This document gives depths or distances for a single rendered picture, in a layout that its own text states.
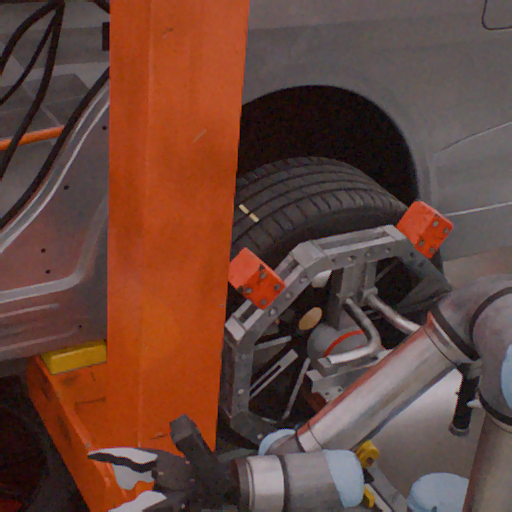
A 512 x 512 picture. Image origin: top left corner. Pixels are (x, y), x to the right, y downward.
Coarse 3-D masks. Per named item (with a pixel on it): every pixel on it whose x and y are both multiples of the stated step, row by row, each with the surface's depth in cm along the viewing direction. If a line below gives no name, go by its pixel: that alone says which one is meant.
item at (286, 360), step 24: (384, 264) 236; (312, 288) 228; (384, 288) 253; (408, 288) 243; (288, 312) 228; (288, 336) 232; (384, 336) 253; (408, 336) 248; (288, 360) 236; (264, 384) 236; (288, 384) 256; (264, 408) 244; (288, 408) 244; (312, 408) 249
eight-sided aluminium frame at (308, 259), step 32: (288, 256) 214; (320, 256) 210; (352, 256) 215; (384, 256) 219; (416, 256) 223; (288, 288) 210; (256, 320) 210; (224, 352) 217; (224, 384) 221; (224, 416) 223; (256, 416) 231
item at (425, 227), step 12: (420, 204) 224; (408, 216) 225; (420, 216) 223; (432, 216) 220; (408, 228) 224; (420, 228) 221; (432, 228) 221; (444, 228) 223; (420, 240) 221; (432, 240) 223; (432, 252) 225
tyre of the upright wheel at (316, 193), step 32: (288, 160) 232; (320, 160) 236; (256, 192) 224; (288, 192) 222; (320, 192) 221; (352, 192) 222; (384, 192) 232; (256, 224) 217; (288, 224) 214; (320, 224) 217; (352, 224) 222; (384, 224) 226; (256, 256) 213; (416, 320) 247; (256, 448) 242
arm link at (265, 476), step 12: (264, 456) 139; (276, 456) 139; (252, 468) 136; (264, 468) 137; (276, 468) 137; (252, 480) 136; (264, 480) 136; (276, 480) 136; (252, 492) 136; (264, 492) 135; (276, 492) 136; (252, 504) 136; (264, 504) 136; (276, 504) 136
